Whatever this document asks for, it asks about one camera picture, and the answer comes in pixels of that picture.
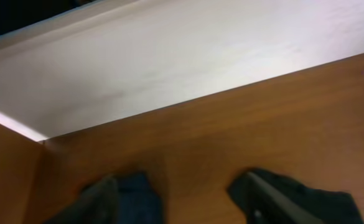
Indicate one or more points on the dark green shirt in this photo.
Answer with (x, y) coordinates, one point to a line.
(330, 207)

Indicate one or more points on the navy blue folded garment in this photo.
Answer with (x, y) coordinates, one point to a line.
(138, 203)

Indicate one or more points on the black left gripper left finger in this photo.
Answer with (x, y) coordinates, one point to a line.
(97, 204)

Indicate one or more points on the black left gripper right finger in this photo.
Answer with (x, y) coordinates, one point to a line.
(291, 209)

